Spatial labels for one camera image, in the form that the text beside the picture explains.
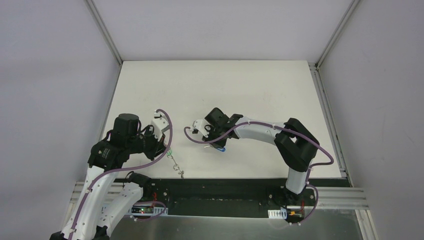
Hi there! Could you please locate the left white cable duct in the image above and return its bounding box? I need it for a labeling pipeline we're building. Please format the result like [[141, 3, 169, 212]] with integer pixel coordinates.
[[125, 204, 168, 218]]

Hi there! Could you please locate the white cable duct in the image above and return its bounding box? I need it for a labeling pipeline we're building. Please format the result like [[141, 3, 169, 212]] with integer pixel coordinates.
[[267, 208, 288, 220], [125, 204, 168, 218]]

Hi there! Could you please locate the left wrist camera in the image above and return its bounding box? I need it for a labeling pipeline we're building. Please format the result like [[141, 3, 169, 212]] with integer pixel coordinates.
[[150, 112, 170, 142]]

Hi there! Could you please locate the keyring with black key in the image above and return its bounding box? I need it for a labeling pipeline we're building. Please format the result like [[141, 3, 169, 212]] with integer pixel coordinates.
[[166, 149, 185, 180]]

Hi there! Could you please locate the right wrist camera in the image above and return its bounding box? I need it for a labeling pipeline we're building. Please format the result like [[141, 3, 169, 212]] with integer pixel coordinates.
[[191, 119, 212, 138]]

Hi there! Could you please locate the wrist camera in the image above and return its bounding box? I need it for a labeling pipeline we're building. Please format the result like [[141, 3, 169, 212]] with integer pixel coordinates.
[[191, 119, 212, 138], [150, 112, 170, 142]]

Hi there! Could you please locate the right white cable duct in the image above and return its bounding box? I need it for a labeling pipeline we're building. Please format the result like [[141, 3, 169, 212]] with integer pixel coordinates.
[[267, 208, 288, 220]]

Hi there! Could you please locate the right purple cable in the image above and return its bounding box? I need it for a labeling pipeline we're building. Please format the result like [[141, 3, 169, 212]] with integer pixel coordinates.
[[183, 121, 335, 227]]

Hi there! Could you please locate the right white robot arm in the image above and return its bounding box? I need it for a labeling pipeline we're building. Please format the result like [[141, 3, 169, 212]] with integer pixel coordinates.
[[193, 107, 320, 205]]

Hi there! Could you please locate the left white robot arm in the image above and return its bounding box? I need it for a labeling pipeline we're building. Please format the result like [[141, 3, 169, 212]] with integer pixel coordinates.
[[50, 109, 173, 240]]

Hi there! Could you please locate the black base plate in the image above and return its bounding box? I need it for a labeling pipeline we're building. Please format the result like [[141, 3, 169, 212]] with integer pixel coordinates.
[[112, 178, 351, 219]]

